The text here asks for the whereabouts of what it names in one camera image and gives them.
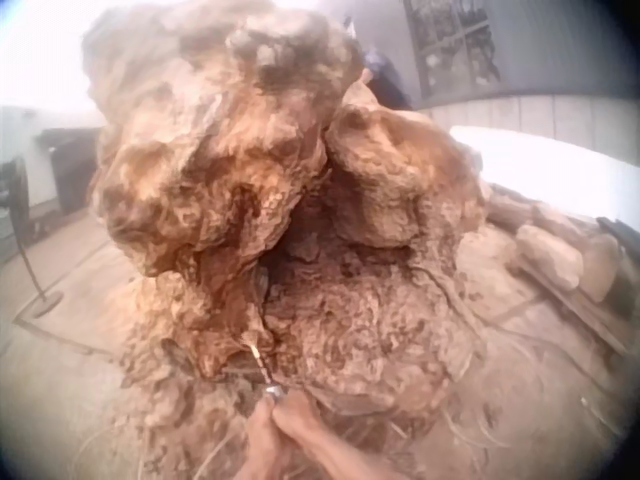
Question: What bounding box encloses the thin floor cable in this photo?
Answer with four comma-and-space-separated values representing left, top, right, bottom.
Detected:
12, 239, 131, 359

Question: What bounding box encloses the person's left hand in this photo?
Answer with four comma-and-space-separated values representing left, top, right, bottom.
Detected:
239, 398, 282, 480

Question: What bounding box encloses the person's right hand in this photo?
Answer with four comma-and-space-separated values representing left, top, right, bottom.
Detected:
271, 389, 349, 469

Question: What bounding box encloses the rough wood log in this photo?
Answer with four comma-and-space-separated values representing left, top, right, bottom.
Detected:
485, 192, 544, 234

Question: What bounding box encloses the large carved wood burl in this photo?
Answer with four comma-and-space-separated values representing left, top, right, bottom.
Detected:
82, 0, 494, 459

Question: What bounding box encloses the tan wood chunk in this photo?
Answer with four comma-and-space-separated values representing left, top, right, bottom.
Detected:
579, 232, 624, 304

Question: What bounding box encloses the metal-tipped carving tool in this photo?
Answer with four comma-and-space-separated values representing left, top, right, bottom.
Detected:
245, 340, 282, 402

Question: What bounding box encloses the dark framed window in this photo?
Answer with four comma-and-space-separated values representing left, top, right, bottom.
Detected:
402, 0, 503, 99

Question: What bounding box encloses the long wooden plank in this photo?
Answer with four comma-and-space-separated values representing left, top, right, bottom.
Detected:
517, 259, 637, 357

